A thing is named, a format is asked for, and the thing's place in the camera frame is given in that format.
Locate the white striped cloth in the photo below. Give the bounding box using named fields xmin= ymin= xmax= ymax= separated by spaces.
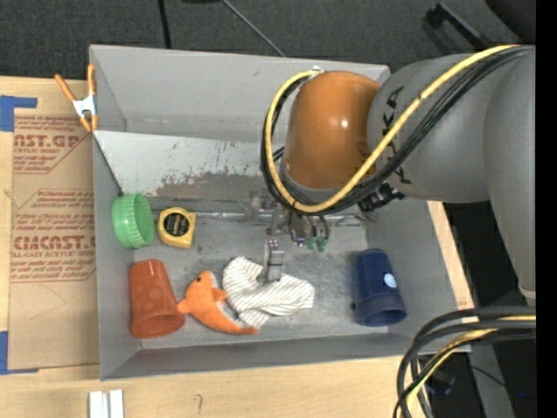
xmin=221 ymin=255 xmax=316 ymax=328

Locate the orange toy fish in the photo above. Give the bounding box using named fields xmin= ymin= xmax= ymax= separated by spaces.
xmin=176 ymin=269 xmax=259 ymax=336

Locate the yellow tape measure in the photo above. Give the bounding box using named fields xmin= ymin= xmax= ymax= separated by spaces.
xmin=156 ymin=206 xmax=198 ymax=249

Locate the dark blue plastic cup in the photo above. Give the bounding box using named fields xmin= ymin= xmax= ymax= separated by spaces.
xmin=351 ymin=247 xmax=408 ymax=327

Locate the orange plastic cup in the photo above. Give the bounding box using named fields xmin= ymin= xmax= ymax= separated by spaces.
xmin=127 ymin=259 xmax=187 ymax=340

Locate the green plastic cup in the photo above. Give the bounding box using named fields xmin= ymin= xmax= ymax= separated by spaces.
xmin=110 ymin=192 xmax=156 ymax=250

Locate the grey metal bin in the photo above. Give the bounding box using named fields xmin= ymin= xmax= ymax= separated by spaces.
xmin=88 ymin=44 xmax=474 ymax=381

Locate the brown cardboard board red print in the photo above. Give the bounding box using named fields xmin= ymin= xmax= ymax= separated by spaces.
xmin=0 ymin=75 xmax=102 ymax=374

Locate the black cylinder on white bracket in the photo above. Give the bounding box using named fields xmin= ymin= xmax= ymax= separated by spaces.
xmin=359 ymin=183 xmax=406 ymax=213

